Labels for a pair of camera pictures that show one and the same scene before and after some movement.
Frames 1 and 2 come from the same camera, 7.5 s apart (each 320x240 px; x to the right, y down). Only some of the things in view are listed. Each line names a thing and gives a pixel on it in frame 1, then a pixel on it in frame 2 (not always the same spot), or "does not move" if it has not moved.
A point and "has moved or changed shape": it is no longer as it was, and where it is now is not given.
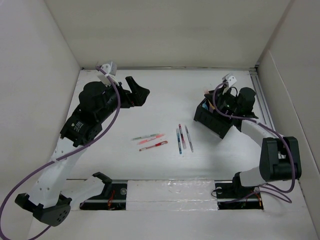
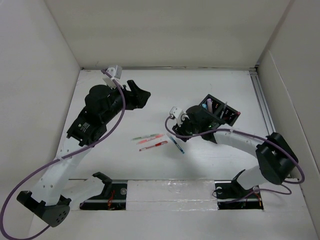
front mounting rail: x=227 y=198 does not move
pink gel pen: x=157 y=136 does not move
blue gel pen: x=179 y=140 has moved or changed shape
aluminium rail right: x=261 y=98 does not move
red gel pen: x=156 y=145 does not move
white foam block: x=193 y=195 does not move
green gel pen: x=135 y=138 does not move
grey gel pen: x=189 y=138 has moved or changed shape
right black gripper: x=220 y=97 → x=180 y=130
